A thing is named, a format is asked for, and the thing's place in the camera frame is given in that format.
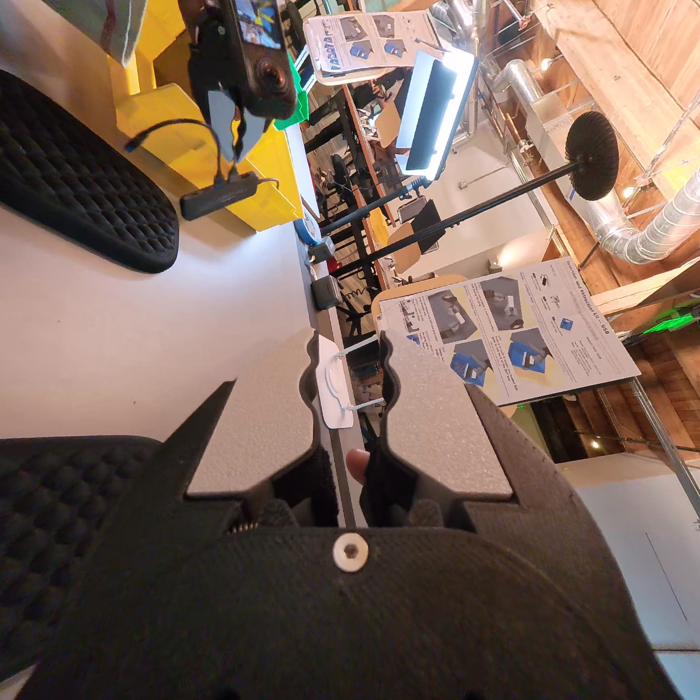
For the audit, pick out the black office chair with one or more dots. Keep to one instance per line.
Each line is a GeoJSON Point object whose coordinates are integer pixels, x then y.
{"type": "Point", "coordinates": [340, 169]}

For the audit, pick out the studio light panel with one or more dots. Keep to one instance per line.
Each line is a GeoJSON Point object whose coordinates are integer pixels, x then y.
{"type": "Point", "coordinates": [432, 109]}

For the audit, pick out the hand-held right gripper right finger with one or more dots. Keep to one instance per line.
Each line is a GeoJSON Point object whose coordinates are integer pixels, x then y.
{"type": "Point", "coordinates": [448, 432]}

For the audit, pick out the black usb hub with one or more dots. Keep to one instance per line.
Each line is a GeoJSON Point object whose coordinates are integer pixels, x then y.
{"type": "Point", "coordinates": [219, 199]}

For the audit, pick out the green lit sign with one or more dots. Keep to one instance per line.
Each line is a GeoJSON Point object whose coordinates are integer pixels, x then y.
{"type": "Point", "coordinates": [670, 321]}

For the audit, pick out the instruction poster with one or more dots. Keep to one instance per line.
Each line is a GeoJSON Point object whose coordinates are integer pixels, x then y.
{"type": "Point", "coordinates": [372, 44]}
{"type": "Point", "coordinates": [519, 328]}

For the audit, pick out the black monitor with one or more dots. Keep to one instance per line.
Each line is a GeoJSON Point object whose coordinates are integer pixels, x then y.
{"type": "Point", "coordinates": [429, 224]}

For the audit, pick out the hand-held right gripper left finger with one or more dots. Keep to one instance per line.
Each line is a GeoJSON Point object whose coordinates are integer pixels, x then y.
{"type": "Point", "coordinates": [257, 432]}

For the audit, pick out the green plastic bin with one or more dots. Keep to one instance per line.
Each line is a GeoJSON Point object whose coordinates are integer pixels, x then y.
{"type": "Point", "coordinates": [301, 109]}

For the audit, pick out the blue tape roll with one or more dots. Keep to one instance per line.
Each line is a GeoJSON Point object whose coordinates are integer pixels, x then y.
{"type": "Point", "coordinates": [306, 232]}

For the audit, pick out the silver flexible air duct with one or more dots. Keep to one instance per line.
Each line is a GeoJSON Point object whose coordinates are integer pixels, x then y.
{"type": "Point", "coordinates": [656, 229]}

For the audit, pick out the black textured mat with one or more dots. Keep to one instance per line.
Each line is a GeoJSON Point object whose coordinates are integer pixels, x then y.
{"type": "Point", "coordinates": [54, 519]}
{"type": "Point", "coordinates": [82, 180]}

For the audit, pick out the black light stand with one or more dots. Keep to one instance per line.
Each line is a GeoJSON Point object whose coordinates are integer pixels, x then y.
{"type": "Point", "coordinates": [372, 205]}

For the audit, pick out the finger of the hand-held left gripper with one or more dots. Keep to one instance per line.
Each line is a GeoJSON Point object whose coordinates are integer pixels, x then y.
{"type": "Point", "coordinates": [223, 120]}
{"type": "Point", "coordinates": [254, 131]}

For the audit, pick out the wooden-edged office table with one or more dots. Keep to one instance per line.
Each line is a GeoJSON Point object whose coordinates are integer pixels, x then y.
{"type": "Point", "coordinates": [365, 180]}

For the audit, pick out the person's right hand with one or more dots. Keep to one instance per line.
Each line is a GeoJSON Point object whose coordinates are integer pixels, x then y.
{"type": "Point", "coordinates": [356, 464]}

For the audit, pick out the yellow plastic bin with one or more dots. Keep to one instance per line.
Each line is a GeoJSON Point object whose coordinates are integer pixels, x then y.
{"type": "Point", "coordinates": [164, 142]}

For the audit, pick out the dark grey small case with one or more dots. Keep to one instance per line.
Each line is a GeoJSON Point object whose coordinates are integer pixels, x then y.
{"type": "Point", "coordinates": [321, 250]}
{"type": "Point", "coordinates": [327, 292]}

